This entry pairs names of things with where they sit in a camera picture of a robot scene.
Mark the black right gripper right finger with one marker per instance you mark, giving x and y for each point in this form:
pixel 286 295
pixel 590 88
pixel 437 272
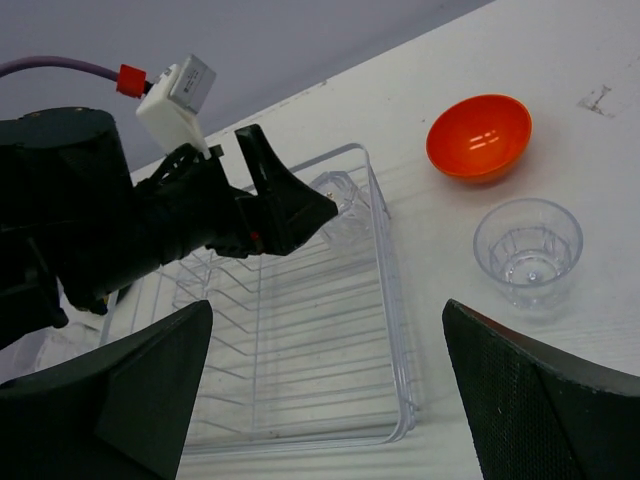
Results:
pixel 538 412

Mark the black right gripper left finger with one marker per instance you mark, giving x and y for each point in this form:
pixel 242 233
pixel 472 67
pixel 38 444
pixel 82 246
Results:
pixel 121 411

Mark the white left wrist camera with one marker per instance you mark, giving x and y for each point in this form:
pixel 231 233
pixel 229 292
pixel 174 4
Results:
pixel 169 111

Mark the clear plastic dish rack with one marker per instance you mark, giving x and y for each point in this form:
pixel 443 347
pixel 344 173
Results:
pixel 306 351

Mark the orange plastic bowl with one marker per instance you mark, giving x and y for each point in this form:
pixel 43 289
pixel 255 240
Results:
pixel 479 140

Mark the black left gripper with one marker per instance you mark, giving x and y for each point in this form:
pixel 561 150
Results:
pixel 75 226

